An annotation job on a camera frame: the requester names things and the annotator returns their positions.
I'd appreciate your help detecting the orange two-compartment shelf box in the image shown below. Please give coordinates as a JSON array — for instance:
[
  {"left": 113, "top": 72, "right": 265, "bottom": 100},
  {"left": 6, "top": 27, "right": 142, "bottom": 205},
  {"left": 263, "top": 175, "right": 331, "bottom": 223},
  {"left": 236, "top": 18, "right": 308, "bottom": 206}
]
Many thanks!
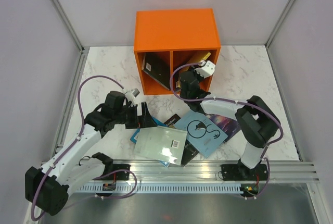
[{"left": 134, "top": 8, "right": 221, "bottom": 95}]

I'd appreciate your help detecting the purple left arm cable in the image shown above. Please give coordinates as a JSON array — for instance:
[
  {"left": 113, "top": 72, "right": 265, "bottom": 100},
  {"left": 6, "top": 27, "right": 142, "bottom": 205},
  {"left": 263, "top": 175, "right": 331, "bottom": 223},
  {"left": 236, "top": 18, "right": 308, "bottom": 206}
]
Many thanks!
[{"left": 29, "top": 75, "right": 125, "bottom": 222}]

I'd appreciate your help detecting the right corner frame post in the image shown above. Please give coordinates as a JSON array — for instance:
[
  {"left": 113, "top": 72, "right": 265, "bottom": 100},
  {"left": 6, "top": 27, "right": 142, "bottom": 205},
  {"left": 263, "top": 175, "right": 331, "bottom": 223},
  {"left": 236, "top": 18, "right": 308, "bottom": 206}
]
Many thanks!
[{"left": 265, "top": 0, "right": 297, "bottom": 50}]

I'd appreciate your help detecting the left corner frame post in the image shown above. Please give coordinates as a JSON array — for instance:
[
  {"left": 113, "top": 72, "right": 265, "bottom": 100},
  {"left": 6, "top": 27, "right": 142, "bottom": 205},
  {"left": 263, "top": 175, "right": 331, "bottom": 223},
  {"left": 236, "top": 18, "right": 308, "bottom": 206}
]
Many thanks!
[{"left": 50, "top": 0, "right": 84, "bottom": 53}]

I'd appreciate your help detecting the slotted white cable duct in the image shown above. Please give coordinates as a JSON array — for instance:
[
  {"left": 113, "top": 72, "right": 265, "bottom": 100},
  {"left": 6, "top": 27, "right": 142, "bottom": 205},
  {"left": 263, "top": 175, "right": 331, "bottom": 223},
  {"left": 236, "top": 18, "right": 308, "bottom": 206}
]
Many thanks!
[{"left": 77, "top": 182, "right": 258, "bottom": 194}]

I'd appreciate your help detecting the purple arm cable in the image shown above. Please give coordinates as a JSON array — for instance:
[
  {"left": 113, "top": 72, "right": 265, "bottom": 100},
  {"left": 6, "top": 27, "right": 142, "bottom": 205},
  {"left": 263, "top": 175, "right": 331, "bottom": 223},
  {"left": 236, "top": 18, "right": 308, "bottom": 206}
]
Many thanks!
[
  {"left": 29, "top": 75, "right": 125, "bottom": 222},
  {"left": 169, "top": 61, "right": 284, "bottom": 198}
]

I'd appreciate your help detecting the yellow paperback book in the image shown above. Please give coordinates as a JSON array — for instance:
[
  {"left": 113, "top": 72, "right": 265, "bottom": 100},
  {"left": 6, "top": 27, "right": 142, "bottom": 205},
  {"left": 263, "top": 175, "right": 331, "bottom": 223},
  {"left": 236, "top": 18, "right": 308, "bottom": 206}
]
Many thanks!
[{"left": 175, "top": 50, "right": 211, "bottom": 90}]

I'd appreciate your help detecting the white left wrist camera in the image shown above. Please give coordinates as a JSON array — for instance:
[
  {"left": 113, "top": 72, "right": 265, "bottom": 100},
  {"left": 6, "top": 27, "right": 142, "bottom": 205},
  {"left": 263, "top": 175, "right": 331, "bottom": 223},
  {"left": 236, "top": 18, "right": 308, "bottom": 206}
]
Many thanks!
[{"left": 122, "top": 89, "right": 140, "bottom": 104}]

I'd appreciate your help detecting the dark green hardcover book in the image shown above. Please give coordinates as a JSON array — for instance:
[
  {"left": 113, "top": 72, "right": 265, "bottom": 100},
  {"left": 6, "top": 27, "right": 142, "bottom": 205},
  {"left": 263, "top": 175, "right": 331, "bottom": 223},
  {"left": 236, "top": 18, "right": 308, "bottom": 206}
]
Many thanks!
[{"left": 142, "top": 52, "right": 170, "bottom": 90}]

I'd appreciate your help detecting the light blue paperback book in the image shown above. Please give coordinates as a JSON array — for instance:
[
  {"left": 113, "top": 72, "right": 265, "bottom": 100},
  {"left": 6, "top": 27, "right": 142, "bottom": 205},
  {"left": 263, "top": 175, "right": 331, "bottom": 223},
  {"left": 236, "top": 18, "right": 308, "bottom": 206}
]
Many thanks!
[{"left": 174, "top": 110, "right": 228, "bottom": 158}]

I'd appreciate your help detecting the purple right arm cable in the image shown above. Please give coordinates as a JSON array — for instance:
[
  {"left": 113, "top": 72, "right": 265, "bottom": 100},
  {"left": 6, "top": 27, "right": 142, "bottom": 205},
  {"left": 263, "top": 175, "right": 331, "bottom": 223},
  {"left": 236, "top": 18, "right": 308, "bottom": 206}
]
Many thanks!
[{"left": 169, "top": 61, "right": 284, "bottom": 198}]

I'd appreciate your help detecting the bright blue paperback book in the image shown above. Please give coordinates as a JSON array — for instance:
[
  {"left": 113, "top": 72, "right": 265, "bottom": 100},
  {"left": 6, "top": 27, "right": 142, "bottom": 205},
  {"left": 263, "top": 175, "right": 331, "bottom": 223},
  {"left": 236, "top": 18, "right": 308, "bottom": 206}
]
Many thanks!
[{"left": 130, "top": 117, "right": 170, "bottom": 168}]

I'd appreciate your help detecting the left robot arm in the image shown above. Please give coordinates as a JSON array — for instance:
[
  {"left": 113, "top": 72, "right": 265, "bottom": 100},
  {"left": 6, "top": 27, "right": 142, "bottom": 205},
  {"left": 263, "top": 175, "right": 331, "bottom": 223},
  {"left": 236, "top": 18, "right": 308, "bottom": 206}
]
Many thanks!
[{"left": 25, "top": 91, "right": 157, "bottom": 216}]

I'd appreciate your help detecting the navy blue hardcover book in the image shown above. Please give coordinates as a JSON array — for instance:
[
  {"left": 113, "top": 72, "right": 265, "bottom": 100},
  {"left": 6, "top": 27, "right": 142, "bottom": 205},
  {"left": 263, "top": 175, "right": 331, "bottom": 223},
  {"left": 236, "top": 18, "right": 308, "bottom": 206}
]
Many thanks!
[{"left": 187, "top": 50, "right": 211, "bottom": 64}]

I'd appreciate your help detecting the pale green plastic file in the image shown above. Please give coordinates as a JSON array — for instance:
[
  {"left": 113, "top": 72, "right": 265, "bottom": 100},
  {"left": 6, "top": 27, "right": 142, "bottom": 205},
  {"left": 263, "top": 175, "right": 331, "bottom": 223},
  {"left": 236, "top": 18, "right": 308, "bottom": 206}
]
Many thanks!
[{"left": 134, "top": 126, "right": 187, "bottom": 166}]

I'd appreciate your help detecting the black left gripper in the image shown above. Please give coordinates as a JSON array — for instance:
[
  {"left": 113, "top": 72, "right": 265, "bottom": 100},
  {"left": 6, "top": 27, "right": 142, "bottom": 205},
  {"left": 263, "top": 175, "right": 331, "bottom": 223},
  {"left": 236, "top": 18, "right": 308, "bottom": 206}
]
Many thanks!
[{"left": 113, "top": 102, "right": 157, "bottom": 129}]

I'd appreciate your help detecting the purple galaxy cover book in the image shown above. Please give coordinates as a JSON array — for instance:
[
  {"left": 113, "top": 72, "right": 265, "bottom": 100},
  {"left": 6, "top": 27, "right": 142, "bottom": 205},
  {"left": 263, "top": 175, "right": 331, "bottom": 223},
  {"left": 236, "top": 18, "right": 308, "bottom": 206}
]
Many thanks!
[{"left": 206, "top": 114, "right": 240, "bottom": 143}]

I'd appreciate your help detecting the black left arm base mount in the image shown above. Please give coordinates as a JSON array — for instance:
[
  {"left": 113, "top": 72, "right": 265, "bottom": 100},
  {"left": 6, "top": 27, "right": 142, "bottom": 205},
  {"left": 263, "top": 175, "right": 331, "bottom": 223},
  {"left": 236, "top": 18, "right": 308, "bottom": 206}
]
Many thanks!
[{"left": 97, "top": 164, "right": 131, "bottom": 182}]

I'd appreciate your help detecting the black paperback book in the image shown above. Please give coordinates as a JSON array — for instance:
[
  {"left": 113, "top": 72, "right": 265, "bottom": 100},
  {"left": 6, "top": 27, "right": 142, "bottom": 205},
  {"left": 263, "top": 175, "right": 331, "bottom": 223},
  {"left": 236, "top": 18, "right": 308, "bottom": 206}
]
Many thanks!
[{"left": 164, "top": 114, "right": 199, "bottom": 167}]

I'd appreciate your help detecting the corner frame post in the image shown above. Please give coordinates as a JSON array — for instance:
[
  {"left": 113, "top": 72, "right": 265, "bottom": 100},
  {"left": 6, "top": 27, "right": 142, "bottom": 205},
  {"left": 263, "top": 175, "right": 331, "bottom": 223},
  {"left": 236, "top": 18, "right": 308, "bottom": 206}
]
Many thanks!
[
  {"left": 50, "top": 0, "right": 84, "bottom": 53},
  {"left": 265, "top": 0, "right": 297, "bottom": 50}
]

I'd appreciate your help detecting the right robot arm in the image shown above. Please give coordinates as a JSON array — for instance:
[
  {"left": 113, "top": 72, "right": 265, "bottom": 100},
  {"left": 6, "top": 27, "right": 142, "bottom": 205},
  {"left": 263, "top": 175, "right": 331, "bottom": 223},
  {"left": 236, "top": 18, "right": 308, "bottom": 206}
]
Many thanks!
[{"left": 179, "top": 70, "right": 284, "bottom": 179}]

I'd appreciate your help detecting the aluminium frame rail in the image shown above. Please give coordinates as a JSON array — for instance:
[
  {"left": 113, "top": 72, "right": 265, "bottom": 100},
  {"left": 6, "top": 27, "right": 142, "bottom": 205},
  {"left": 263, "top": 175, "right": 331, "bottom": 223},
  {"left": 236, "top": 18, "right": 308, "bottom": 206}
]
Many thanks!
[{"left": 40, "top": 143, "right": 321, "bottom": 184}]

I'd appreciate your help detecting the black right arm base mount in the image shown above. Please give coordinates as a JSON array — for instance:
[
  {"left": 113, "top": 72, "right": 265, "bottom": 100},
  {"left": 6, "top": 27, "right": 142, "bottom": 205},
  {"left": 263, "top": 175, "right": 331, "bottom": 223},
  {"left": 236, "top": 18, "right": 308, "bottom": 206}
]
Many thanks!
[{"left": 221, "top": 164, "right": 268, "bottom": 181}]

